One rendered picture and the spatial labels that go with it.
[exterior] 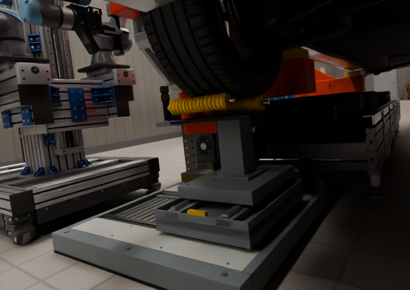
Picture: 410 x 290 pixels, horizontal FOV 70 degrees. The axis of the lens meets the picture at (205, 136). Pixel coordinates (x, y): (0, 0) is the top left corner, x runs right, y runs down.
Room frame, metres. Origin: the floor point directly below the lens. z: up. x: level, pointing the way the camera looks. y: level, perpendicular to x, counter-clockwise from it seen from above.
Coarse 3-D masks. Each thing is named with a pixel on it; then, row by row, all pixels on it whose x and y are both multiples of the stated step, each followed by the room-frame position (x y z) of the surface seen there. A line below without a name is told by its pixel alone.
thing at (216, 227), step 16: (272, 192) 1.06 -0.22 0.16; (288, 192) 1.05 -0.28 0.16; (160, 208) 1.01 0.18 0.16; (176, 208) 0.96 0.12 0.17; (192, 208) 1.00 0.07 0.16; (208, 208) 1.01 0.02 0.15; (224, 208) 0.99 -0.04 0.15; (240, 208) 0.90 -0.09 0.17; (256, 208) 0.95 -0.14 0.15; (272, 208) 0.93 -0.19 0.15; (288, 208) 1.04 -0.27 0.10; (160, 224) 0.98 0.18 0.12; (176, 224) 0.94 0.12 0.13; (192, 224) 0.90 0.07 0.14; (208, 224) 0.87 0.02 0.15; (224, 224) 0.83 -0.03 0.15; (240, 224) 0.80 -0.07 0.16; (256, 224) 0.83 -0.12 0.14; (272, 224) 0.92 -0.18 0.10; (208, 240) 0.87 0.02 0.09; (224, 240) 0.84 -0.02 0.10; (240, 240) 0.80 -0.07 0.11; (256, 240) 0.82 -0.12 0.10
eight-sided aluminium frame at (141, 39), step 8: (224, 8) 1.42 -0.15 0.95; (224, 16) 1.43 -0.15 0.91; (136, 24) 1.02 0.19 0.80; (224, 24) 1.42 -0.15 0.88; (136, 32) 1.02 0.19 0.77; (144, 32) 1.00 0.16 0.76; (136, 40) 1.03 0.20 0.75; (144, 40) 1.00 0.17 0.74; (144, 48) 1.03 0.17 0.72; (152, 56) 1.06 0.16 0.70; (152, 64) 1.08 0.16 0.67; (160, 72) 1.10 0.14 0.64; (168, 80) 1.12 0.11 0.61; (176, 88) 1.14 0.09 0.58
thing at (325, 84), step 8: (320, 72) 3.16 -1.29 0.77; (352, 72) 2.98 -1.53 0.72; (360, 72) 2.95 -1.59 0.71; (320, 80) 3.16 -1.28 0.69; (328, 80) 3.10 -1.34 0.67; (336, 80) 3.06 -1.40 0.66; (344, 80) 3.01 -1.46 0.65; (352, 80) 2.97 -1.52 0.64; (360, 80) 2.93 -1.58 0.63; (320, 88) 3.15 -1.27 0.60; (328, 88) 3.10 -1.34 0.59; (336, 88) 3.06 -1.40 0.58; (344, 88) 3.02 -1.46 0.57; (352, 88) 2.98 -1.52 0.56; (360, 88) 2.93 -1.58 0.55
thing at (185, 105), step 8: (200, 96) 1.05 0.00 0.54; (208, 96) 1.03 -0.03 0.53; (216, 96) 1.01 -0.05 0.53; (224, 96) 0.99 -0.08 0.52; (176, 104) 1.10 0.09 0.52; (184, 104) 1.08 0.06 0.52; (192, 104) 1.06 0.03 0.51; (200, 104) 1.04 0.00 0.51; (208, 104) 1.02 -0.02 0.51; (216, 104) 1.01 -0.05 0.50; (224, 104) 0.99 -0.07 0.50; (176, 112) 1.12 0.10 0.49; (184, 112) 1.10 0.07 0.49; (192, 112) 1.09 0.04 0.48
